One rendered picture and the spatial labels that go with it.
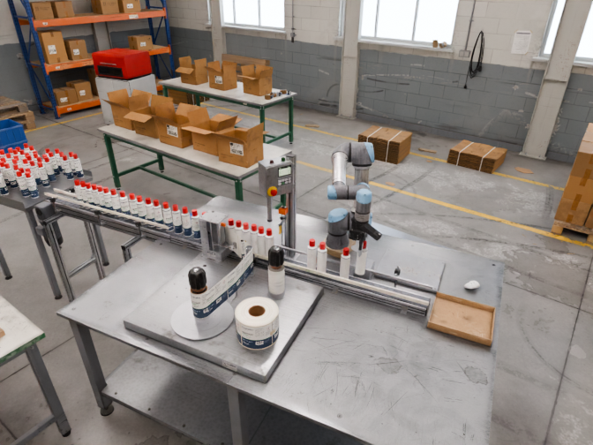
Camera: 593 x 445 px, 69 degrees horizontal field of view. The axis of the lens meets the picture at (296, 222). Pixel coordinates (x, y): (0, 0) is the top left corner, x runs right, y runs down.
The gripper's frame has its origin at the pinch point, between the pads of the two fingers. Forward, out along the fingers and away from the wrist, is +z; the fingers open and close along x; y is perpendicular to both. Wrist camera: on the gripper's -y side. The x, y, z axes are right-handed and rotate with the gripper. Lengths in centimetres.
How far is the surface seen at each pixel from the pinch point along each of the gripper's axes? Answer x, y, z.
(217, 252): 15, 83, 15
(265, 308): 55, 29, 6
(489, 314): -10, -68, 25
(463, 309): -9, -55, 26
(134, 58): -351, 478, -4
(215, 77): -372, 344, 15
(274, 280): 31.9, 35.9, 8.2
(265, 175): 0, 57, -33
